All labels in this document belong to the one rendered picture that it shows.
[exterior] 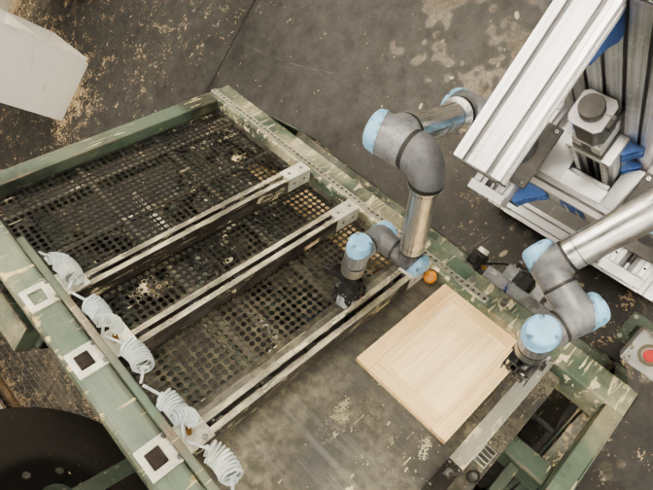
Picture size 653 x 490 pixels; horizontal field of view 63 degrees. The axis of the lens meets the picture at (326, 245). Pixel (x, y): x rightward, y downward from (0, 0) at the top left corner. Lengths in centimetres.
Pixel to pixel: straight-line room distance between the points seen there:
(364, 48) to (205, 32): 133
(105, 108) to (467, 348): 371
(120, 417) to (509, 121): 124
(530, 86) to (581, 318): 55
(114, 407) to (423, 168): 105
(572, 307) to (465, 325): 77
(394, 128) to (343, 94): 205
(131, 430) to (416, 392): 85
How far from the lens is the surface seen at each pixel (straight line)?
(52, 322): 184
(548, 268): 126
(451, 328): 196
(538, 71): 92
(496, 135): 90
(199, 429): 157
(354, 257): 163
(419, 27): 339
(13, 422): 206
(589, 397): 202
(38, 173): 245
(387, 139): 140
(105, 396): 167
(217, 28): 422
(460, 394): 183
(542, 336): 121
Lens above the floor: 288
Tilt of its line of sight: 61 degrees down
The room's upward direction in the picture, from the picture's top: 81 degrees counter-clockwise
